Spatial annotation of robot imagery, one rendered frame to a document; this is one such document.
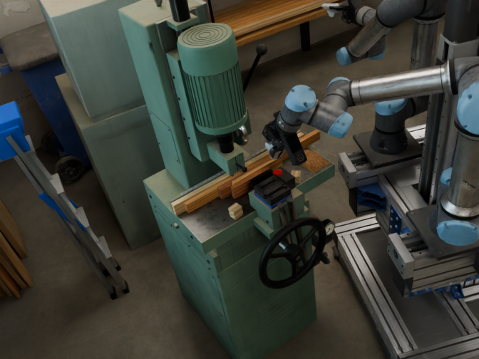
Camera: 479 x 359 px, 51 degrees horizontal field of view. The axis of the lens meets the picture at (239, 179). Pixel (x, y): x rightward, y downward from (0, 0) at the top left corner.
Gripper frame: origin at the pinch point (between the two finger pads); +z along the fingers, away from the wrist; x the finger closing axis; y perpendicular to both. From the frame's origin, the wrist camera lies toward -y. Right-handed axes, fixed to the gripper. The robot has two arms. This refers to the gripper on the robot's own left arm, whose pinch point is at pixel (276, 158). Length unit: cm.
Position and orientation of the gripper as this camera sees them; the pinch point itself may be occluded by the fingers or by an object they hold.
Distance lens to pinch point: 169.1
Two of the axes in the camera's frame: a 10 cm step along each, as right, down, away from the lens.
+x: -8.2, 4.4, -3.6
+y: -5.4, -8.0, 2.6
